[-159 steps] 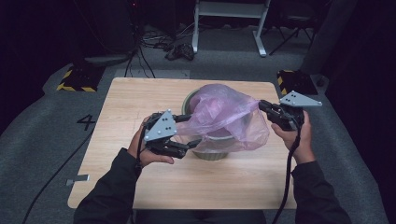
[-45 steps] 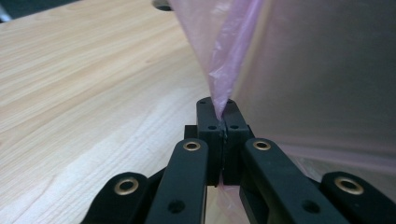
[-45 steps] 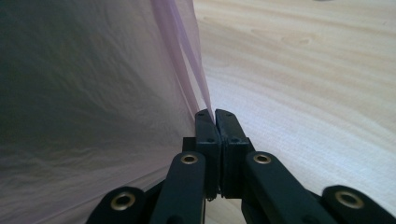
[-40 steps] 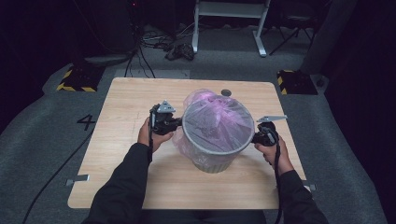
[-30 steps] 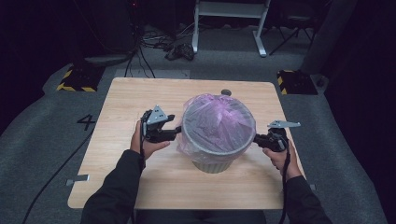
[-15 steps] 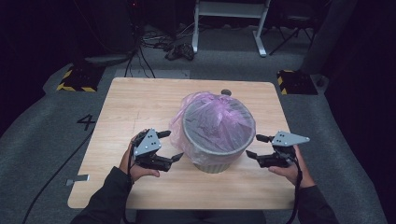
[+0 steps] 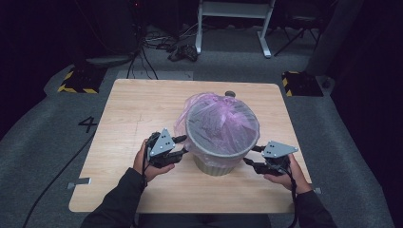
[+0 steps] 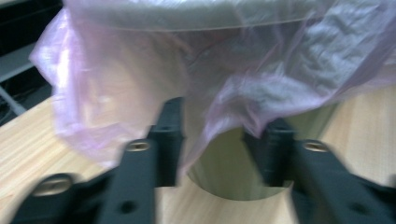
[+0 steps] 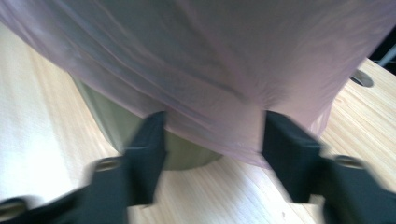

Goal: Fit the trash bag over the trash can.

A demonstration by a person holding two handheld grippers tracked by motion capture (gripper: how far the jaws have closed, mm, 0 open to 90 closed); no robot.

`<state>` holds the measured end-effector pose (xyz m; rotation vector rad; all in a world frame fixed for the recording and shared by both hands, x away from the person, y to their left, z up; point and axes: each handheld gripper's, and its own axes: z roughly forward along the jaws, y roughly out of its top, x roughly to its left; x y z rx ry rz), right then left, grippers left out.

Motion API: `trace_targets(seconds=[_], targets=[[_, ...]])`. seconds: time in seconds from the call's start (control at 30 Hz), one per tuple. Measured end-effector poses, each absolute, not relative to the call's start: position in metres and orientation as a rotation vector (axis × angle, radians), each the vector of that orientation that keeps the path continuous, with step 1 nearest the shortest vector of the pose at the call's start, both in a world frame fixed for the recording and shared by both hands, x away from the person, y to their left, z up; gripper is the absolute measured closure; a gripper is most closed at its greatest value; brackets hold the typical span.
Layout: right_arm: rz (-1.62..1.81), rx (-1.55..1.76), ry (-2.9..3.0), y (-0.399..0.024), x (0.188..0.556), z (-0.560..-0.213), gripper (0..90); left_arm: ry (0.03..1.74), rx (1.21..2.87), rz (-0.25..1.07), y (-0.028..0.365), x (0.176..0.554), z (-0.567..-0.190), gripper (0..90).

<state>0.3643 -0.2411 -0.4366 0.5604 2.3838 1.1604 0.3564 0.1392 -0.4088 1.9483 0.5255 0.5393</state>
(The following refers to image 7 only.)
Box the person's right hand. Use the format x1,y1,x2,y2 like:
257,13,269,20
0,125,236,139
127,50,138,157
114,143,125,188
263,153,314,195

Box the black folding chair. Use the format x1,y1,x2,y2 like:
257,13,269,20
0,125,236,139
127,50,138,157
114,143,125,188
272,0,327,58

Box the left hand-held gripper cable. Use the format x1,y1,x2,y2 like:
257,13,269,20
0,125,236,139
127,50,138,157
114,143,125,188
141,147,150,188

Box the black yellow striped block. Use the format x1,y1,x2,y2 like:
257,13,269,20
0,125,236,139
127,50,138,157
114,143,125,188
57,66,107,95
281,70,325,98

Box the pink plastic bag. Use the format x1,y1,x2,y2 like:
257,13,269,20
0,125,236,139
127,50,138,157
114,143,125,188
173,91,261,169

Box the dark lump on floor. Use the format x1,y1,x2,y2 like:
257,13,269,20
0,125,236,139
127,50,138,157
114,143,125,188
166,43,200,63

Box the bundle of black cables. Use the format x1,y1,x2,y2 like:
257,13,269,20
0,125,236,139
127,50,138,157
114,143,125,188
125,18,179,80

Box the person's left hand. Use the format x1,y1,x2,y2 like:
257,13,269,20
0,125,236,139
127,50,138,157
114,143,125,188
132,139,176,183

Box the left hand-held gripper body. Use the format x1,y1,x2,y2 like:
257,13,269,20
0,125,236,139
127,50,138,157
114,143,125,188
144,127,179,169

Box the black floor cable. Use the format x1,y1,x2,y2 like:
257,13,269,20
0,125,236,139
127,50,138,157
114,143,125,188
22,132,97,228

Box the green ribbed bin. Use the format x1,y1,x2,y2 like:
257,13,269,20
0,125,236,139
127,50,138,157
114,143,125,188
184,93,260,178

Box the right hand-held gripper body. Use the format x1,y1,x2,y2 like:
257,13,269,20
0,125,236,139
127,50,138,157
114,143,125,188
255,141,299,177

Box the hand-held gripper cable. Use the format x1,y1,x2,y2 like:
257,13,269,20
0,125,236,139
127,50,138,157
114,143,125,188
141,147,150,188
285,163,300,228

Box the grey curtain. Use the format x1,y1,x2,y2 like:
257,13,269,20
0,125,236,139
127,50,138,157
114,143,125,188
305,0,365,77

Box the grey round stand base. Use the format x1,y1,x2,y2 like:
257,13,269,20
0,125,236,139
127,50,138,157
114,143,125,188
85,54,136,68

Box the right hand-held gripper cable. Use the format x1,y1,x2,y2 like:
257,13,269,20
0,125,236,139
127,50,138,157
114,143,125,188
285,163,300,228

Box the white metal stand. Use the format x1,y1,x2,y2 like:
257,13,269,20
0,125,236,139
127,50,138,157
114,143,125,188
194,0,277,59

